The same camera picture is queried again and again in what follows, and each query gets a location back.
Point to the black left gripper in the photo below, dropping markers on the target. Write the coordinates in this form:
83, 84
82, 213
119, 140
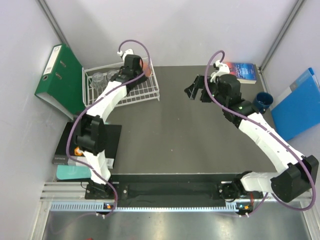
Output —
142, 78

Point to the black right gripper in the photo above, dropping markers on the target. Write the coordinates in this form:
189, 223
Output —
199, 83

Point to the pink ceramic mug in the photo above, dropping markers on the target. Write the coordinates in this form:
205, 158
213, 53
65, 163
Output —
147, 69

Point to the dark blue ceramic mug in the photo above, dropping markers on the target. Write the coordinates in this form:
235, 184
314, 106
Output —
263, 101

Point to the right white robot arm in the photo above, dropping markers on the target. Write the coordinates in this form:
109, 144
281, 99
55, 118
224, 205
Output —
295, 173

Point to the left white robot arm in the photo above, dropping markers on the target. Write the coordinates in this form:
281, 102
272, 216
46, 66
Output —
89, 129

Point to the clear drinking glass right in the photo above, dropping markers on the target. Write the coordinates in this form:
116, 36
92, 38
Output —
111, 73

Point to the clear drinking glass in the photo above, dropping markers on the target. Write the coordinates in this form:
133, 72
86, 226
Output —
99, 81
111, 73

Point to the clear drinking glass left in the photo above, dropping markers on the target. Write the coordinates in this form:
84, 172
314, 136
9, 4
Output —
99, 81

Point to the blue cover paperback book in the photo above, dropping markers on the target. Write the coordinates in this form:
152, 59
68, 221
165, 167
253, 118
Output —
244, 72

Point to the black book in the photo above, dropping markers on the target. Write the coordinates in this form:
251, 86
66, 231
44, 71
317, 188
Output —
113, 137

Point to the green lever arch binder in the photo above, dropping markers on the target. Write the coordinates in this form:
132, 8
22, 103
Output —
61, 82

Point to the orange tag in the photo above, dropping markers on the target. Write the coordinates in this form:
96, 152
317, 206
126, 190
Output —
78, 152

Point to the blue folder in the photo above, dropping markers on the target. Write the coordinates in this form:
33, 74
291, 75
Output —
297, 109

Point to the teal notebook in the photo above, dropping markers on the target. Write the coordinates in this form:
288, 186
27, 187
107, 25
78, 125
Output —
72, 172

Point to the white wire dish rack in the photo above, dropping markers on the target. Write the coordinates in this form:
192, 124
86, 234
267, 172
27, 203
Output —
145, 91

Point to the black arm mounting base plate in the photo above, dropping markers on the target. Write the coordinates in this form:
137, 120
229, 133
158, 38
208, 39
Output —
174, 190

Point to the aluminium frame rail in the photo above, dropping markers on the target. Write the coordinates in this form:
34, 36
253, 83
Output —
63, 191

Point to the grey slotted cable duct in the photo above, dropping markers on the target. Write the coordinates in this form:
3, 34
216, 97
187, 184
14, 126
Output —
64, 206

